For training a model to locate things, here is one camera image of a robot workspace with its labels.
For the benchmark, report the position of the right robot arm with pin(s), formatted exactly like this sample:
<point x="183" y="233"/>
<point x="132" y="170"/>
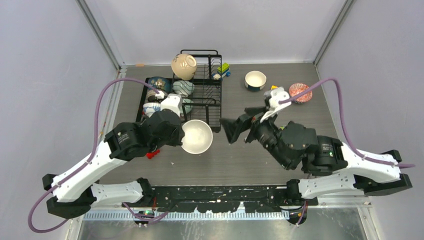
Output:
<point x="333" y="166"/>

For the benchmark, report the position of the beige bowl with flower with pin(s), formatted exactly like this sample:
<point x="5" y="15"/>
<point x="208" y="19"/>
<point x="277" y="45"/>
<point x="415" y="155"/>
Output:
<point x="198" y="137"/>

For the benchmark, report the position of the black wire dish rack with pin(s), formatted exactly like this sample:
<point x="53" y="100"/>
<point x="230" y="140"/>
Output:
<point x="207" y="95"/>

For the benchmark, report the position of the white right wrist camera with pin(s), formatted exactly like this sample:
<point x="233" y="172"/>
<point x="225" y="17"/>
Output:
<point x="275" y="100"/>

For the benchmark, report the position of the red white window block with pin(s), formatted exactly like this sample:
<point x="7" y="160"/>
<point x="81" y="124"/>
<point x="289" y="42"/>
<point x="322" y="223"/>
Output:
<point x="151" y="155"/>

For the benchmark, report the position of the pale green ceramic bowl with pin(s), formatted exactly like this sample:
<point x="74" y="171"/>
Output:
<point x="186" y="106"/>

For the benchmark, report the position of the green blue toy car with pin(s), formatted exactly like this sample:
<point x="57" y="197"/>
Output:
<point x="222" y="71"/>

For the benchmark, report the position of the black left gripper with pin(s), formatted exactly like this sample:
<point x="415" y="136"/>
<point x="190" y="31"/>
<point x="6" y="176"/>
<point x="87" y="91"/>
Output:
<point x="177" y="140"/>

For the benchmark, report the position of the teal bowl white inside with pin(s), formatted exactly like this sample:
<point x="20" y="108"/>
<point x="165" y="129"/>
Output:
<point x="255" y="80"/>

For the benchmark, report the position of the brown patterned band bowl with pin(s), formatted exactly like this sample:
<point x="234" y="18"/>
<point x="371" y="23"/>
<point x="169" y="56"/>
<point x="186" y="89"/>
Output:
<point x="152" y="98"/>

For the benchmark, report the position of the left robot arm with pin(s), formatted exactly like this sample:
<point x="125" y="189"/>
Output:
<point x="76" y="191"/>

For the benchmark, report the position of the dark blue glazed bowl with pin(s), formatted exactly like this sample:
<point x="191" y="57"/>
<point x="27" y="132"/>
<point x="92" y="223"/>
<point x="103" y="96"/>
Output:
<point x="160" y="83"/>

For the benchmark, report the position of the beige bowl with brown markings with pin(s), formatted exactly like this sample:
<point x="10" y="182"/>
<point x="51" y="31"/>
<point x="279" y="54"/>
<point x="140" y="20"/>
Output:
<point x="184" y="66"/>

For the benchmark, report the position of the white blue floral bowl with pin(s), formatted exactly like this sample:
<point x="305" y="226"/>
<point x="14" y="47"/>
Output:
<point x="150" y="108"/>

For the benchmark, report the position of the perforated metal rail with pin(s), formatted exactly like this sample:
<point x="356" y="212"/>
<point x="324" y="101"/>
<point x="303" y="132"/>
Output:
<point x="240" y="214"/>

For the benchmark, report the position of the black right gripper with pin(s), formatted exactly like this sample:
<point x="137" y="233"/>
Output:
<point x="232" y="126"/>

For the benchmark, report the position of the light blue dotted bowl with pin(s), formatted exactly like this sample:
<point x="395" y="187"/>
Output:
<point x="183" y="88"/>

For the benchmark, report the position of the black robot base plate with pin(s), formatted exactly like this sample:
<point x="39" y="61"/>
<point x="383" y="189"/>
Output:
<point x="220" y="199"/>

